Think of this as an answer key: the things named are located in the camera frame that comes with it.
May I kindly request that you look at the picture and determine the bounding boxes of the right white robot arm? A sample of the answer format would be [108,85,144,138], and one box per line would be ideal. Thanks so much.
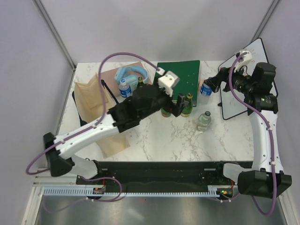
[204,62,292,198]

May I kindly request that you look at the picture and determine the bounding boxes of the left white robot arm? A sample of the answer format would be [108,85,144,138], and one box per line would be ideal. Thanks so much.
[44,85,188,184]

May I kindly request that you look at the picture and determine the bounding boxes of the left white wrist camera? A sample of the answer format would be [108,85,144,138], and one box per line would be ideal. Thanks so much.
[156,67,180,97]

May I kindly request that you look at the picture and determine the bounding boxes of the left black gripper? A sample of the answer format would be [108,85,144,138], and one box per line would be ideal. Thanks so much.
[140,76,188,120]

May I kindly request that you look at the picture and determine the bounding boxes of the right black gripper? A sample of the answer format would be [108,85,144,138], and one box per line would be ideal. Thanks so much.
[204,62,256,95]

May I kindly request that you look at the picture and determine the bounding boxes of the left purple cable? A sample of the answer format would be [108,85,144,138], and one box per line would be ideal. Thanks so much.
[25,52,165,213]

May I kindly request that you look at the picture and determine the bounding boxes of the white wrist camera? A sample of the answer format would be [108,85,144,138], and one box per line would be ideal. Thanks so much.
[156,67,180,97]
[234,49,253,72]

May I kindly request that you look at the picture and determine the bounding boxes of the light blue headphones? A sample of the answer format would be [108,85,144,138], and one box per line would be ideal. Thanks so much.
[114,65,149,90]

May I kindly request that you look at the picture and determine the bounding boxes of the green glass bottle yellow cap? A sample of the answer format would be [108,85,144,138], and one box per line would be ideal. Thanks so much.
[196,111,211,133]

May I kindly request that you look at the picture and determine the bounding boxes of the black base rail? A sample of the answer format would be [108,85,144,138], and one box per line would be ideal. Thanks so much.
[76,161,232,192]

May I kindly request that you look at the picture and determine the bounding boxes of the white cable duct strip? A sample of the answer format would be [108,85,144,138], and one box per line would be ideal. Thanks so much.
[43,187,232,197]

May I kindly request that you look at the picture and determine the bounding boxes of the purple cable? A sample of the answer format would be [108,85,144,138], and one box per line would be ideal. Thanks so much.
[25,52,165,213]
[208,52,279,216]

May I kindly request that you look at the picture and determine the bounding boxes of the blue cap water bottle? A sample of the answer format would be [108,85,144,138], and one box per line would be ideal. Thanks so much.
[200,82,212,105]
[119,78,132,98]

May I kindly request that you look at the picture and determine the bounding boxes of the blue cap water bottle front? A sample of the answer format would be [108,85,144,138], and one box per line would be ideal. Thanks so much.
[119,78,132,98]

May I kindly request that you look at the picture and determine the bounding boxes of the small whiteboard with writing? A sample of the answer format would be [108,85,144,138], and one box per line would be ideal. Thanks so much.
[219,38,269,120]

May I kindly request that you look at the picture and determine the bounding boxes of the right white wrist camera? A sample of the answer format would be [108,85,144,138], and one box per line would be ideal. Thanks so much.
[234,49,253,72]

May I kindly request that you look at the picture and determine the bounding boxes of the green binder folder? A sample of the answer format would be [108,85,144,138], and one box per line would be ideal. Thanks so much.
[157,60,200,107]

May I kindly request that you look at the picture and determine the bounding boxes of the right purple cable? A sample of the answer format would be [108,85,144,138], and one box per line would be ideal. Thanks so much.
[208,52,279,216]

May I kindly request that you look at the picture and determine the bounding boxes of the brown cardboard sheet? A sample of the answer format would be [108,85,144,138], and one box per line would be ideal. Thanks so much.
[101,62,150,97]

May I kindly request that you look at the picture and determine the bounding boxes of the beige canvas tote bag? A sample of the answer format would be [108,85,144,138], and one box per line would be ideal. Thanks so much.
[74,74,130,158]

